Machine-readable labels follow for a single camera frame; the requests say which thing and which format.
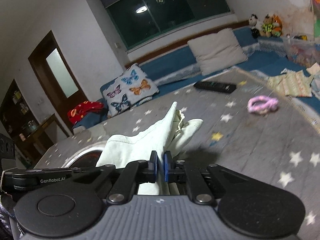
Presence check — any wooden door with glass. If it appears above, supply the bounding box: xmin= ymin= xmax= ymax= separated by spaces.
xmin=27 ymin=29 xmax=87 ymax=137

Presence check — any wooden side table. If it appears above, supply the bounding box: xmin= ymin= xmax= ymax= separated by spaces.
xmin=14 ymin=113 xmax=71 ymax=166

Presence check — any beige pillow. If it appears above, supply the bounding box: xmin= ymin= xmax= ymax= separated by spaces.
xmin=187 ymin=28 xmax=248 ymax=76

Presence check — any red printed blanket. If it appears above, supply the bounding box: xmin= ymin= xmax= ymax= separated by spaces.
xmin=67 ymin=101 xmax=105 ymax=126

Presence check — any patterned cloth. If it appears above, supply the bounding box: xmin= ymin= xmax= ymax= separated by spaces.
xmin=267 ymin=68 xmax=313 ymax=98

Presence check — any butterfly print pillow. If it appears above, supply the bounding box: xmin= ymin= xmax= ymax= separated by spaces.
xmin=99 ymin=63 xmax=160 ymax=118

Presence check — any dark wooden shelf cabinet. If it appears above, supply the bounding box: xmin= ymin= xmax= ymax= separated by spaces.
xmin=0 ymin=78 xmax=33 ymax=155

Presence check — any clear toy storage box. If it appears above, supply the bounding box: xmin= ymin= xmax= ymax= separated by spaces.
xmin=282 ymin=34 xmax=320 ymax=68

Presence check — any orange plush toy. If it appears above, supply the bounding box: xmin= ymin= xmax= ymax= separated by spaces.
xmin=271 ymin=14 xmax=285 ymax=37

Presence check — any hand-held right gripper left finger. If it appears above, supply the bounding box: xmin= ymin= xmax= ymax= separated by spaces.
xmin=72 ymin=150 xmax=159 ymax=205

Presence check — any panda plush toy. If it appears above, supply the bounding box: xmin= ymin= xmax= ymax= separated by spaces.
xmin=248 ymin=13 xmax=263 ymax=39

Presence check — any pale green garment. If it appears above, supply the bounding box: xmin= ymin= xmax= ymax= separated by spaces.
xmin=95 ymin=101 xmax=204 ymax=196

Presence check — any pink hair scrunchie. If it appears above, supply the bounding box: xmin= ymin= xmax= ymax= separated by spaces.
xmin=247 ymin=95 xmax=279 ymax=116

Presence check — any black remote control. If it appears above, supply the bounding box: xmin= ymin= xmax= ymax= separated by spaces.
xmin=193 ymin=80 xmax=237 ymax=95

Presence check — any dark window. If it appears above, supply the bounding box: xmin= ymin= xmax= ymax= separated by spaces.
xmin=97 ymin=0 xmax=231 ymax=52

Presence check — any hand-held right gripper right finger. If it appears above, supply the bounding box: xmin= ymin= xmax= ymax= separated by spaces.
xmin=164 ymin=151 xmax=251 ymax=205

